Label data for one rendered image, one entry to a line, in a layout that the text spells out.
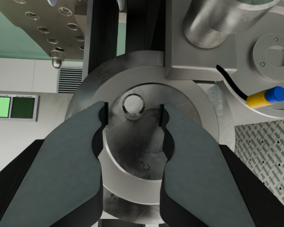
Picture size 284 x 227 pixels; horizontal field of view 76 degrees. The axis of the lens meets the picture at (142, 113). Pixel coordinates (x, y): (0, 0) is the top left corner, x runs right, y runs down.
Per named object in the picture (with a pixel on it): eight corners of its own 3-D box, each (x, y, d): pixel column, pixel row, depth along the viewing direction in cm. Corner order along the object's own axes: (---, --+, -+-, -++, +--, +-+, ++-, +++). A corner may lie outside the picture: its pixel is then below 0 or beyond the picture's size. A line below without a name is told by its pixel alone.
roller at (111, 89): (217, 68, 16) (222, 206, 15) (165, 111, 42) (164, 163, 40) (86, 61, 16) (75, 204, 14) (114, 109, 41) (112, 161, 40)
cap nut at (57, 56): (62, 50, 48) (61, 66, 47) (67, 56, 52) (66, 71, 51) (48, 49, 48) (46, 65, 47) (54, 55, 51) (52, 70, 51)
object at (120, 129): (158, 206, 13) (81, 133, 13) (154, 197, 15) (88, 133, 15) (223, 127, 14) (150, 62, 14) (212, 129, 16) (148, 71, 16)
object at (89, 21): (99, -92, 19) (87, 79, 16) (117, 35, 42) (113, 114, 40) (94, -93, 19) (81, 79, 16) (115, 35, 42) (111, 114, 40)
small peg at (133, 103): (134, 120, 11) (116, 104, 11) (133, 124, 13) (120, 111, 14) (150, 103, 11) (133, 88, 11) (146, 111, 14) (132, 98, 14)
